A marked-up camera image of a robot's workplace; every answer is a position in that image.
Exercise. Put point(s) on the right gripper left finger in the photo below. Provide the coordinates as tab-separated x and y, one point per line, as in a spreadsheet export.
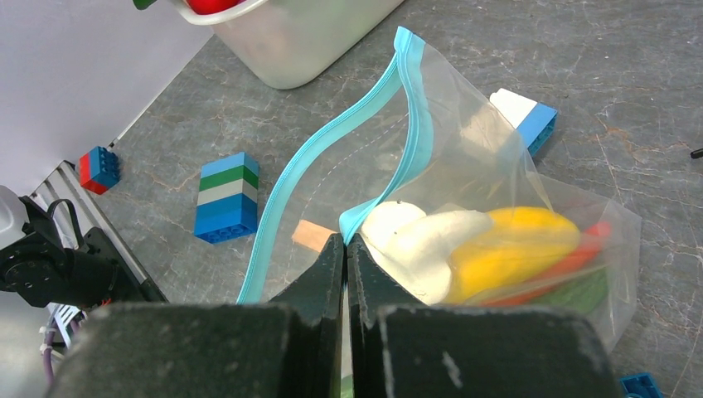
289	346

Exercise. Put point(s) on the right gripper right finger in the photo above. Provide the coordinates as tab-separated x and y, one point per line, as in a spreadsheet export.
404	348

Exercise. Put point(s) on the white toy radish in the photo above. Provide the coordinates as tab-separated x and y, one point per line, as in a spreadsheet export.
413	247

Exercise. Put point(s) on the clear zip top bag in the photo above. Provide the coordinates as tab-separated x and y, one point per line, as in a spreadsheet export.
424	134

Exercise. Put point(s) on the orange toy carrot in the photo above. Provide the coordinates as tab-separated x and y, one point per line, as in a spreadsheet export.
590	246

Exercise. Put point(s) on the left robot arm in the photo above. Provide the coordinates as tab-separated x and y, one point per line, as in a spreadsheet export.
36	265

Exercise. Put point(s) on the long wooden block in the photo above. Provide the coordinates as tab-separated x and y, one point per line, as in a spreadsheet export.
311	236

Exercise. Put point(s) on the blue green white brick stack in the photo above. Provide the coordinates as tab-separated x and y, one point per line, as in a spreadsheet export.
227	200

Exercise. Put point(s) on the red blue brick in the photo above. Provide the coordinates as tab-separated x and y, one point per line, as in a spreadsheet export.
99	170

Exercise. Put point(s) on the white plastic basket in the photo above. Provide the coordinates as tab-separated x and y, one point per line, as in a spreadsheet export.
286	44

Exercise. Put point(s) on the red toy tomato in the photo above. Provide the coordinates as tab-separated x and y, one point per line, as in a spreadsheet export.
208	7

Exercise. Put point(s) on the green leafy toy vegetable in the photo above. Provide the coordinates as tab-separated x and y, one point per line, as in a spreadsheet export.
143	4

